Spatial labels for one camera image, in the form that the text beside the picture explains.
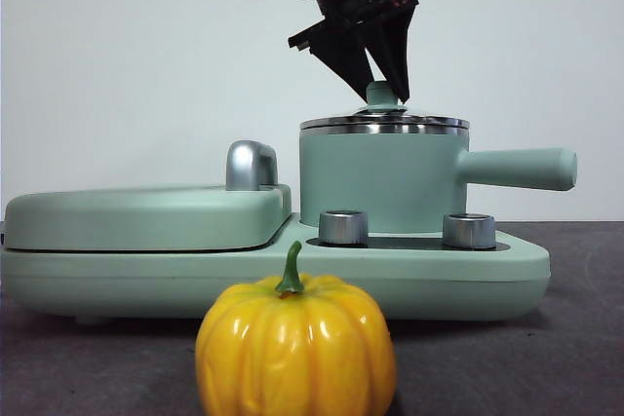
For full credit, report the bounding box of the silver control knob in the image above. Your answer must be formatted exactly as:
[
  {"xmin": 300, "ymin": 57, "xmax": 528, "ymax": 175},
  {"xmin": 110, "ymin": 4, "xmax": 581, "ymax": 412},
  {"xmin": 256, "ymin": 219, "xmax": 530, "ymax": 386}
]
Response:
[
  {"xmin": 442, "ymin": 212, "xmax": 498, "ymax": 249},
  {"xmin": 318, "ymin": 209, "xmax": 371, "ymax": 247}
]

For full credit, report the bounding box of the green steamer pot with handle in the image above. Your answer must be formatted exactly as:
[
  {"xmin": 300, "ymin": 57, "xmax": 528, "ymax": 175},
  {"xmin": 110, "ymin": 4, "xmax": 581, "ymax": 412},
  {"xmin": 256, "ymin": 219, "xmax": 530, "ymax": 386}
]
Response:
[{"xmin": 297, "ymin": 122, "xmax": 579, "ymax": 238}]

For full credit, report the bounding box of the black control panel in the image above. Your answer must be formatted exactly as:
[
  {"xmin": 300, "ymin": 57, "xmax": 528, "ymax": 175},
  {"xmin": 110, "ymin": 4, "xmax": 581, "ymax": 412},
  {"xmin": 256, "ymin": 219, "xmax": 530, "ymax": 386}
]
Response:
[{"xmin": 306, "ymin": 235, "xmax": 499, "ymax": 253}]

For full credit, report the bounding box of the glass lid with green knob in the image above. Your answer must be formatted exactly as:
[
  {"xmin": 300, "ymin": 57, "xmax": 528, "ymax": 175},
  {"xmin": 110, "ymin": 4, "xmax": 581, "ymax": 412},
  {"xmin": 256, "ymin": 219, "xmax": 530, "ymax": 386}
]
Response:
[{"xmin": 298, "ymin": 80, "xmax": 471, "ymax": 130}]

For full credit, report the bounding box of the silver griddle cover handle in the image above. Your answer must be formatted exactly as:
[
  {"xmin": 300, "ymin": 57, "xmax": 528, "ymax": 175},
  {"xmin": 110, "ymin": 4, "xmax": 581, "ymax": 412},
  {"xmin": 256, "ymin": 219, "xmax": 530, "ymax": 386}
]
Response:
[{"xmin": 224, "ymin": 140, "xmax": 281, "ymax": 192}]

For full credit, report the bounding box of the green breakfast machine base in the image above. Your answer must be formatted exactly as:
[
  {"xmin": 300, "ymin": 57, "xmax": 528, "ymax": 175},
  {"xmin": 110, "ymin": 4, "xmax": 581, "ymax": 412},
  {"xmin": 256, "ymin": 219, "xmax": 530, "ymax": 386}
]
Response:
[{"xmin": 0, "ymin": 210, "xmax": 553, "ymax": 327}]

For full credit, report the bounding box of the green hinged griddle cover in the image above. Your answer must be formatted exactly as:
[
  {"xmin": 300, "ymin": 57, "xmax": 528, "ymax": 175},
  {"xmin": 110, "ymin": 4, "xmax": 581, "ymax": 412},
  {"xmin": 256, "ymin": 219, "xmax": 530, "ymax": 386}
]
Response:
[{"xmin": 3, "ymin": 183, "xmax": 294, "ymax": 253}]

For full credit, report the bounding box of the yellow toy pumpkin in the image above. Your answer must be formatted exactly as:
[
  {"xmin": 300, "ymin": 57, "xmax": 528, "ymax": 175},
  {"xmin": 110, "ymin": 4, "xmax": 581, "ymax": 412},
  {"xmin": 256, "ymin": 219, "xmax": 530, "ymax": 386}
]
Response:
[{"xmin": 194, "ymin": 240, "xmax": 398, "ymax": 416}]

